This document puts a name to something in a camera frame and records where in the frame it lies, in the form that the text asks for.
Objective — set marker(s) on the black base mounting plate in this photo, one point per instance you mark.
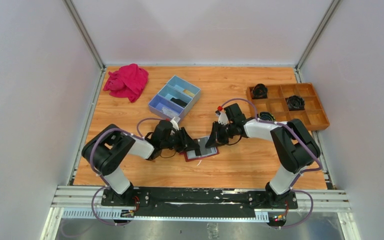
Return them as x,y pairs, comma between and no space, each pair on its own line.
198,202

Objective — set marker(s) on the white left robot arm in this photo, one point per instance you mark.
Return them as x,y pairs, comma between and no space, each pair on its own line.
106,151

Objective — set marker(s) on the gold card in box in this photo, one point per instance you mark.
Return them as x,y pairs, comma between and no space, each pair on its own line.
188,93

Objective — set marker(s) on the red leather card holder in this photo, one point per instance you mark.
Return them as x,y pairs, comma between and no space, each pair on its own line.
202,151

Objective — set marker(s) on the aluminium frame rail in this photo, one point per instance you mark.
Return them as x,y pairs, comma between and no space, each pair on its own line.
85,202

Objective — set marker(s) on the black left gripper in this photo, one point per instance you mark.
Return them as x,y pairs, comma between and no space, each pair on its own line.
182,139

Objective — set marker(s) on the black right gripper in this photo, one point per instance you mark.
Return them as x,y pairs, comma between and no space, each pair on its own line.
220,131

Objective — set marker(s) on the black item in box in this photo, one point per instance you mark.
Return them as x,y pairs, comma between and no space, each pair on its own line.
179,102

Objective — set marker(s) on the wooden compartment tray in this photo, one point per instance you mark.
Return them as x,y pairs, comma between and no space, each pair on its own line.
285,102

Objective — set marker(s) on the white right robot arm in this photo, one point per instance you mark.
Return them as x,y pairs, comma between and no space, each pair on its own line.
296,148

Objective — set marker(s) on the blue compartment organizer box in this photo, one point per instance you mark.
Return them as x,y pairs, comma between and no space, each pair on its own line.
161,104

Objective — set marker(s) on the crumpled pink cloth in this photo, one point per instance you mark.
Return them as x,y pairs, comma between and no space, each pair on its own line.
128,81

